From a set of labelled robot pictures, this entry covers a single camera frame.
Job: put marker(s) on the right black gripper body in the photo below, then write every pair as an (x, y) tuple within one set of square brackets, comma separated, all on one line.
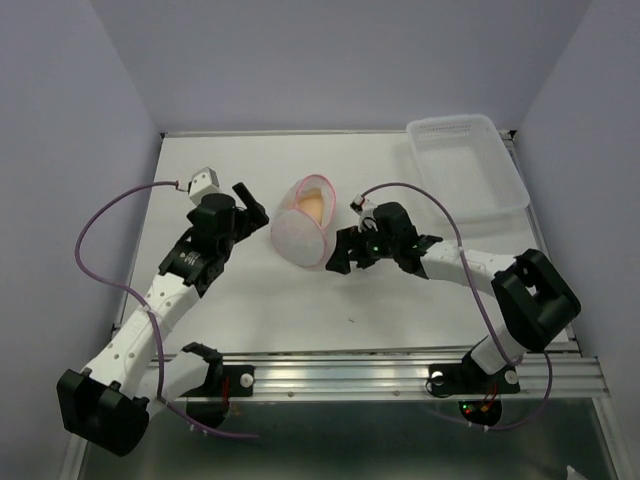
[(375, 247)]

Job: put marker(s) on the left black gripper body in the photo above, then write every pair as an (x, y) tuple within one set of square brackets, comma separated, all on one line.
[(239, 224)]

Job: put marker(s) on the white mesh laundry bag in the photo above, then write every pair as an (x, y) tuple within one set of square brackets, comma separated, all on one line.
[(295, 236)]

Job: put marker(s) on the beige bra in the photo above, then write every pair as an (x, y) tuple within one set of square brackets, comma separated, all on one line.
[(313, 205)]

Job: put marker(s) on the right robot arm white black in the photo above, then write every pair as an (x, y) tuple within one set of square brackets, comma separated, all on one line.
[(534, 300)]

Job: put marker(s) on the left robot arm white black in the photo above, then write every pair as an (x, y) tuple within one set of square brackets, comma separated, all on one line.
[(111, 401)]

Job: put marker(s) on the white plastic basket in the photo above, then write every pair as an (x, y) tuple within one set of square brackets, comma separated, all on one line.
[(463, 162)]

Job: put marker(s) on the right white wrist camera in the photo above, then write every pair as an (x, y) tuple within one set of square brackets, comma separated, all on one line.
[(364, 208)]

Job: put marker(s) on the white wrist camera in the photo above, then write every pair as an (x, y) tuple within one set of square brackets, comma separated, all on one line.
[(202, 183), (364, 208)]

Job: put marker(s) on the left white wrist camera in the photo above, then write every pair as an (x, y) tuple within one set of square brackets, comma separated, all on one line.
[(202, 183)]

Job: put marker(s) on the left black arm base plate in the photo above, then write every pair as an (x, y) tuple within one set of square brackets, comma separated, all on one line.
[(200, 371)]

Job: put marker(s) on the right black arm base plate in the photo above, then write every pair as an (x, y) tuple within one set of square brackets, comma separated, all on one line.
[(466, 378)]

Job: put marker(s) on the aluminium frame rail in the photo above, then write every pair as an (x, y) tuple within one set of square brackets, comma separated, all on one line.
[(385, 374)]

